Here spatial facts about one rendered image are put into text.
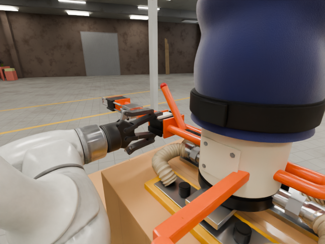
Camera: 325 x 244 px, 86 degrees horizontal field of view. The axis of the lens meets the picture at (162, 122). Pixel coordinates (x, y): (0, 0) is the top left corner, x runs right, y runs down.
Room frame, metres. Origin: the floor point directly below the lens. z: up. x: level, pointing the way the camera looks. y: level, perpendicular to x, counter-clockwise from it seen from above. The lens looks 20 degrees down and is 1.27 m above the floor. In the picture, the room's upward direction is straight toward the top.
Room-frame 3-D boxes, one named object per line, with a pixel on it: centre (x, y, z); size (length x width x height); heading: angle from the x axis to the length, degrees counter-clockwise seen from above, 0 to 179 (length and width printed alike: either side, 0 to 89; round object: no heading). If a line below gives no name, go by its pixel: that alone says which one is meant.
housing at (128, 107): (0.70, 0.12, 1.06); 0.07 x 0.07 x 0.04; 39
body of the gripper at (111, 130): (0.44, 0.12, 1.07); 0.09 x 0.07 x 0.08; 130
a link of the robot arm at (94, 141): (0.39, 0.18, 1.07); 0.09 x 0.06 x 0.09; 40
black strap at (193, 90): (0.33, -0.17, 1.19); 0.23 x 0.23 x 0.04
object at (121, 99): (0.81, 0.20, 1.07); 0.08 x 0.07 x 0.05; 39
